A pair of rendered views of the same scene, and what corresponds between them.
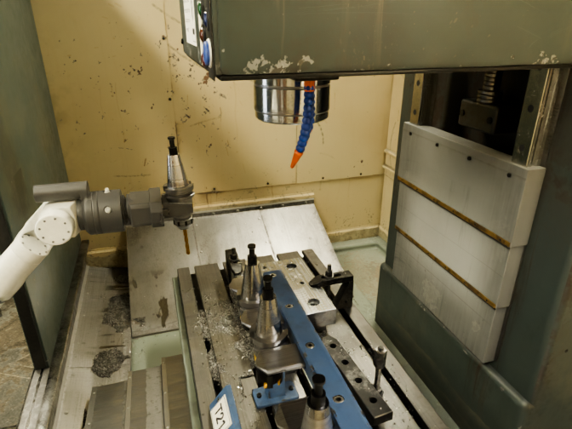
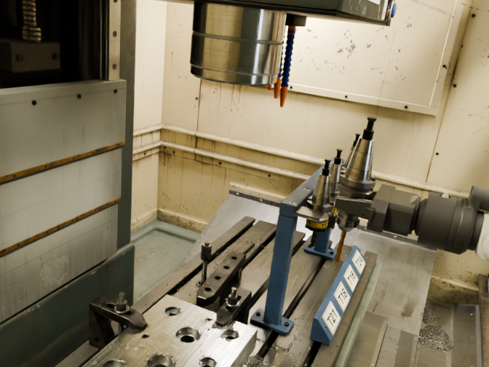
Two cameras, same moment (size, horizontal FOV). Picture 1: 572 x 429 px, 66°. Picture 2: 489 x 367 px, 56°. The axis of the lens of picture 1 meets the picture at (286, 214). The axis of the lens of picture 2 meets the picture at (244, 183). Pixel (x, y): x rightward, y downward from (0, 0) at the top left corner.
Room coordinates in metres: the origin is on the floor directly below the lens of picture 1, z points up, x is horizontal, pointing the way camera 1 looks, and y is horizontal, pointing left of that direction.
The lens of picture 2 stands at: (1.57, 0.56, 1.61)
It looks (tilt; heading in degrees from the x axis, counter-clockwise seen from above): 20 degrees down; 220
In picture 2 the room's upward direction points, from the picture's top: 7 degrees clockwise
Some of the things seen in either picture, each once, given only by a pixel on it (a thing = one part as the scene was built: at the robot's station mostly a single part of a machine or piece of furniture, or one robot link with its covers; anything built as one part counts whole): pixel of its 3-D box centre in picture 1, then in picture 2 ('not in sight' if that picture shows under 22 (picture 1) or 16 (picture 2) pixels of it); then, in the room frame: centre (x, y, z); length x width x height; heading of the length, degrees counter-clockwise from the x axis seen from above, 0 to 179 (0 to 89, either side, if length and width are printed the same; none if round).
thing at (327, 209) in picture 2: (253, 300); (319, 206); (0.69, 0.06, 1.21); 0.06 x 0.06 x 0.03
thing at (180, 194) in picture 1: (179, 190); (356, 183); (0.87, 0.23, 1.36); 0.06 x 0.06 x 0.03
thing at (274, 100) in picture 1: (291, 88); (236, 44); (0.95, -0.01, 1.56); 0.16 x 0.16 x 0.12
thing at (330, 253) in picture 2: not in sight; (327, 212); (0.34, -0.11, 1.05); 0.10 x 0.05 x 0.30; 107
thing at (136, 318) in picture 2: (330, 286); (118, 322); (1.10, -0.13, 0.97); 0.13 x 0.03 x 0.15; 107
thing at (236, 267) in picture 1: (234, 267); not in sight; (1.20, 0.16, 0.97); 0.13 x 0.03 x 0.15; 17
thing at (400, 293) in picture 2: not in sight; (292, 278); (0.32, -0.20, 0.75); 0.89 x 0.70 x 0.26; 107
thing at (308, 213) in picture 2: (247, 284); (312, 214); (0.74, 0.08, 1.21); 0.07 x 0.05 x 0.01; 107
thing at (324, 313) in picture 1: (279, 294); (173, 359); (1.07, 0.02, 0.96); 0.29 x 0.23 x 0.05; 17
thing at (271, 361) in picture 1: (277, 359); not in sight; (0.53, 0.01, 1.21); 0.07 x 0.05 x 0.01; 107
